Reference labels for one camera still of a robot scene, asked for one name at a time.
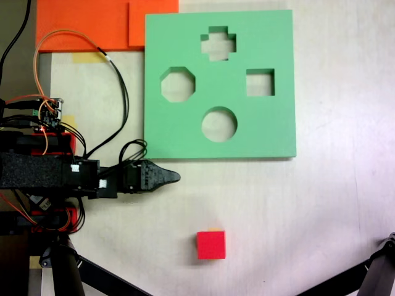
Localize grey plug connector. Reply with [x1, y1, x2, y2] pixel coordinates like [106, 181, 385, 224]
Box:
[29, 194, 54, 212]

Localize orange flat block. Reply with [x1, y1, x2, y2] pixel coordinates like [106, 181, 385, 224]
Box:
[35, 0, 180, 52]

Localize wide yellow tape strip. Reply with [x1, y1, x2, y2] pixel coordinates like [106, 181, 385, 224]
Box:
[72, 51, 108, 64]

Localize thick black cable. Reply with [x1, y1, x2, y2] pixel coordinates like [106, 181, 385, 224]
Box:
[0, 0, 32, 89]

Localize red black table clamp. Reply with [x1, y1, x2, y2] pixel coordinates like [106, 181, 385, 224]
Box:
[30, 131, 77, 155]
[29, 207, 78, 234]

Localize black usb cable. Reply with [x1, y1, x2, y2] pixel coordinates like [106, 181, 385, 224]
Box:
[0, 100, 43, 111]
[0, 114, 41, 130]

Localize green shape sorting board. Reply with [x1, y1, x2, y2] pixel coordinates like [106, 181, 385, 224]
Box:
[143, 9, 297, 161]

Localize black tripod leg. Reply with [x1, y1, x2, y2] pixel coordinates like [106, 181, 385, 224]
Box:
[38, 232, 154, 296]
[296, 231, 395, 296]

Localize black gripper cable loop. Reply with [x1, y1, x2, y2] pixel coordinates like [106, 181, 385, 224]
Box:
[118, 139, 149, 167]

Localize black servo cable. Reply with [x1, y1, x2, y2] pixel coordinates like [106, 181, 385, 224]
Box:
[60, 121, 88, 158]

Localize black cable with white band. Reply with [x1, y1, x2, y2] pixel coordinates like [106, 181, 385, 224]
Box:
[83, 46, 130, 158]

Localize thin orange wire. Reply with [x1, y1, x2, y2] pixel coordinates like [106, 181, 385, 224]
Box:
[33, 28, 102, 156]

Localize red square block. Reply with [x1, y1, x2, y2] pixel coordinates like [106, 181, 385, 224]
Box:
[196, 230, 227, 260]

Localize small circuit board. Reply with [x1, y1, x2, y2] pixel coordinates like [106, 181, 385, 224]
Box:
[31, 97, 65, 133]

